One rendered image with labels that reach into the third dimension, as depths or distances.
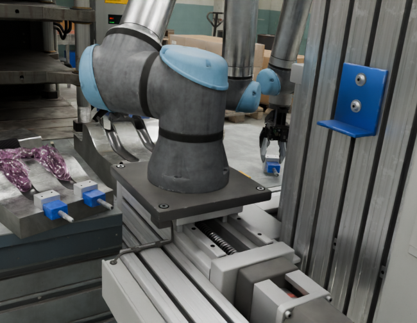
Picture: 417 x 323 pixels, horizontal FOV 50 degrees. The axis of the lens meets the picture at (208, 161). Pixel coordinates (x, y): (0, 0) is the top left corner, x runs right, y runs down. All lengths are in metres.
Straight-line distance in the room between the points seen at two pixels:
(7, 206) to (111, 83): 0.50
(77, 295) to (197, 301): 0.78
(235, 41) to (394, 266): 0.60
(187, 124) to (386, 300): 0.39
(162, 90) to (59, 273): 0.74
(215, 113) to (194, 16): 8.60
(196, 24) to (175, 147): 8.65
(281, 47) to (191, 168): 0.62
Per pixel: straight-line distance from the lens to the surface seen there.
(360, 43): 0.66
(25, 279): 1.32
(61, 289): 1.36
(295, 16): 1.26
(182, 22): 9.20
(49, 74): 1.96
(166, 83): 0.74
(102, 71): 0.80
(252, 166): 1.62
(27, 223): 1.12
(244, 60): 1.02
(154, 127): 1.58
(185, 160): 0.75
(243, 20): 1.00
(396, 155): 0.63
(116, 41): 0.82
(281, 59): 1.28
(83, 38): 1.92
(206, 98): 0.73
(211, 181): 0.76
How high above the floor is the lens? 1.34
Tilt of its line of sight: 19 degrees down
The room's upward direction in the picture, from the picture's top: 4 degrees clockwise
